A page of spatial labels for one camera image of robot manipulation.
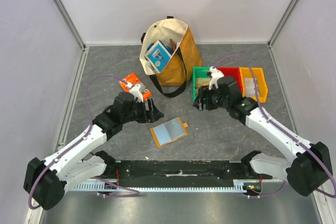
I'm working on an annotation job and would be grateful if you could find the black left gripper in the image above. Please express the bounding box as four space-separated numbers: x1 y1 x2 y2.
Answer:
122 97 164 124

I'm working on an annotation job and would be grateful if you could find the mustard leather card holder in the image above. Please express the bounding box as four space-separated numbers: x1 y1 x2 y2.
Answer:
150 117 188 148

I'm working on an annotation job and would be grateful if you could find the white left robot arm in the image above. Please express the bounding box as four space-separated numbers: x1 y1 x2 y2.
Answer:
23 92 164 210

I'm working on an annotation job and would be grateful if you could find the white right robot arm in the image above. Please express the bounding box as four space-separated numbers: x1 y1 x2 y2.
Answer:
194 76 335 196

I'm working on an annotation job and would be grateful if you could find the silver card in yellow bin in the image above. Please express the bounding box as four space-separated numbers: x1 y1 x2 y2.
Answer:
244 78 254 88

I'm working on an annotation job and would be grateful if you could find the red plastic bin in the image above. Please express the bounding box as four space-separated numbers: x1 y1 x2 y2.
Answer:
217 67 243 91

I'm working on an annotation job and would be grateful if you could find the green plastic bin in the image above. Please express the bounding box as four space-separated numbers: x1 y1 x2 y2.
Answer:
192 67 211 101

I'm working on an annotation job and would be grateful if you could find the yellow plastic bin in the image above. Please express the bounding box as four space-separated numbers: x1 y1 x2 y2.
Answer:
239 67 268 103

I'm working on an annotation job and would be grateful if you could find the orange screw assortment box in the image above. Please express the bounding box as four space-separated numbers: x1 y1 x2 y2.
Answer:
119 73 152 101

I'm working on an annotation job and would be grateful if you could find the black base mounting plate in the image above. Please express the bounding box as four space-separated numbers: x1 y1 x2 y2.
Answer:
99 161 272 180

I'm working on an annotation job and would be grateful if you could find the blue razor package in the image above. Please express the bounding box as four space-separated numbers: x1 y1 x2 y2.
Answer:
144 40 173 73

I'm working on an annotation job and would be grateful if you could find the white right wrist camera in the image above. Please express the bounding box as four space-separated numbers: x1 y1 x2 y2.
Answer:
207 66 224 90

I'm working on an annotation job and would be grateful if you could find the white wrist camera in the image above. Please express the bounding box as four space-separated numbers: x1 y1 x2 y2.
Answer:
207 66 224 90
126 82 145 102

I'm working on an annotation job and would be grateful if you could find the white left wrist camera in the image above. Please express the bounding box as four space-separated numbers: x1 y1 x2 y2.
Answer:
126 82 145 102

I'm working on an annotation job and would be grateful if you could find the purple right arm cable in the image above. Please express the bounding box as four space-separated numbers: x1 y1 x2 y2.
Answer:
211 55 336 200

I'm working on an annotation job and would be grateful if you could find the left aluminium frame post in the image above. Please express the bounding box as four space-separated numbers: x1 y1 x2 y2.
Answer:
36 0 87 51

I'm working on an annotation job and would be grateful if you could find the aluminium corner frame post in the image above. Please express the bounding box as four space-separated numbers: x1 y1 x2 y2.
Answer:
267 0 316 49

